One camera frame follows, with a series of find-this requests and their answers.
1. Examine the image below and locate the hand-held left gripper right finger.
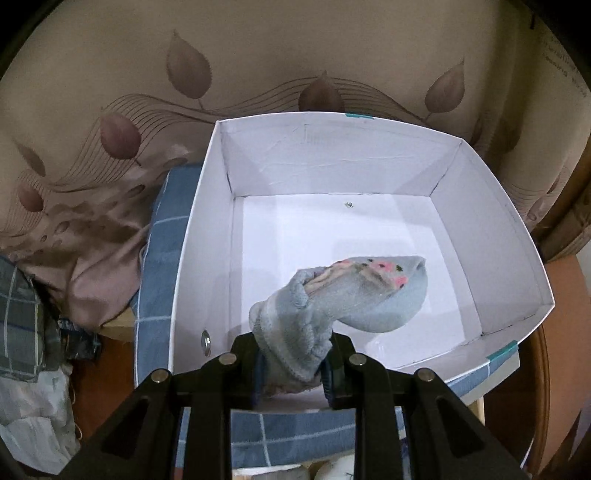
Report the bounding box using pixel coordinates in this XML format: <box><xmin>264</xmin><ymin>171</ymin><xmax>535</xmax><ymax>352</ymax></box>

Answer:
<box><xmin>321</xmin><ymin>333</ymin><xmax>532</xmax><ymax>480</ymax></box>

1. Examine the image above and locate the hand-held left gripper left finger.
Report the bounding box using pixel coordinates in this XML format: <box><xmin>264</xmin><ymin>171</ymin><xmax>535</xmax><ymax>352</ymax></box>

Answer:
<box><xmin>58</xmin><ymin>333</ymin><xmax>266</xmax><ymax>480</ymax></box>

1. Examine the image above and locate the light blue patterned sock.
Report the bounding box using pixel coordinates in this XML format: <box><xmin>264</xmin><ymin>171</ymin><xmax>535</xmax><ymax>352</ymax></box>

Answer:
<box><xmin>249</xmin><ymin>255</ymin><xmax>428</xmax><ymax>398</ymax></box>

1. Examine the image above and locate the white cardboard box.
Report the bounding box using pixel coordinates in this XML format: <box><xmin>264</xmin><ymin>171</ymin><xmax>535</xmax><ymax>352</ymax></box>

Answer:
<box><xmin>134</xmin><ymin>111</ymin><xmax>555</xmax><ymax>414</ymax></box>

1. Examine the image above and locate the white rounded object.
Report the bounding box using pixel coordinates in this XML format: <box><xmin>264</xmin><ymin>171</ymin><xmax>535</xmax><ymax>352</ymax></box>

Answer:
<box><xmin>233</xmin><ymin>464</ymin><xmax>356</xmax><ymax>480</ymax></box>

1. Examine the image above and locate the blue plaid cloth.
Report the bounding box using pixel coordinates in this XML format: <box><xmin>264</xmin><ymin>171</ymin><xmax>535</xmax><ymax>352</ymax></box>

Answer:
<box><xmin>133</xmin><ymin>165</ymin><xmax>536</xmax><ymax>472</ymax></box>

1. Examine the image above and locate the light wooden stool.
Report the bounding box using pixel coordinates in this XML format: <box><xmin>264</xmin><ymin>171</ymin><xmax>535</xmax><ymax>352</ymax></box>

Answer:
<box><xmin>99</xmin><ymin>307</ymin><xmax>485</xmax><ymax>428</ymax></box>

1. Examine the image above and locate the white crumpled cloth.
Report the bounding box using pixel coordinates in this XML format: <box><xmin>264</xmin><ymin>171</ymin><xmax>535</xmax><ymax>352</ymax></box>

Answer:
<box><xmin>0</xmin><ymin>360</ymin><xmax>81</xmax><ymax>476</ymax></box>

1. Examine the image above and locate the brown cardboard panel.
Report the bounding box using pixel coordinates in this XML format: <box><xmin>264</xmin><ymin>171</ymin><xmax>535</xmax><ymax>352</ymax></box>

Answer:
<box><xmin>538</xmin><ymin>254</ymin><xmax>591</xmax><ymax>472</ymax></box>

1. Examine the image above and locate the dark grey plaid cloth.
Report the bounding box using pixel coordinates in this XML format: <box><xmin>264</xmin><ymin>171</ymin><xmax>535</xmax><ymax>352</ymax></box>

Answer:
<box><xmin>0</xmin><ymin>254</ymin><xmax>100</xmax><ymax>384</ymax></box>

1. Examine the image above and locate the beige leaf-print curtain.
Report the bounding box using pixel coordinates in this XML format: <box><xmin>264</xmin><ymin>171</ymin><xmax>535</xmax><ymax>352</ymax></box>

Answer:
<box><xmin>0</xmin><ymin>0</ymin><xmax>578</xmax><ymax>342</ymax></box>

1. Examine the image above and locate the beige printed carton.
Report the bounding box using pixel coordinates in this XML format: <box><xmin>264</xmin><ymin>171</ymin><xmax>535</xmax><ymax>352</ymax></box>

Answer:
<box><xmin>531</xmin><ymin>14</ymin><xmax>591</xmax><ymax>116</ymax></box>

